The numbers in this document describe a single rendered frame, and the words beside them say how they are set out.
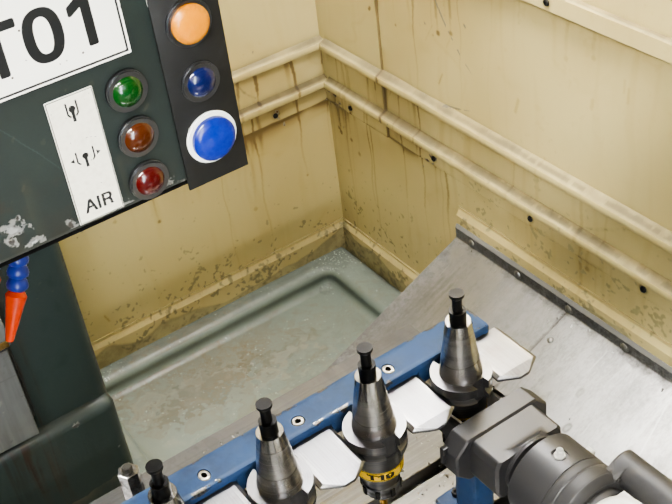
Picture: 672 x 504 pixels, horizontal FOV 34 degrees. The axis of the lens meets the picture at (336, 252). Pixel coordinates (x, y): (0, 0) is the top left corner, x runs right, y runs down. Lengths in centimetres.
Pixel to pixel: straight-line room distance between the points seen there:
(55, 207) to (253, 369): 146
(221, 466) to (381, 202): 113
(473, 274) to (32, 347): 73
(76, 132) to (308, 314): 158
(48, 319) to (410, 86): 71
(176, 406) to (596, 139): 95
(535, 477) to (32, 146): 59
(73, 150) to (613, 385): 115
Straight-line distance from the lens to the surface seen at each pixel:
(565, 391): 171
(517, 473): 107
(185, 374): 215
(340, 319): 220
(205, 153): 71
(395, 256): 218
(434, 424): 110
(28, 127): 66
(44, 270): 155
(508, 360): 116
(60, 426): 169
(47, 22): 64
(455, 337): 109
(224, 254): 217
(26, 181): 68
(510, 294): 183
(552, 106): 161
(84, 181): 69
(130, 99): 68
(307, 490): 105
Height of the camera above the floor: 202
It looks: 37 degrees down
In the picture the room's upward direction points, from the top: 8 degrees counter-clockwise
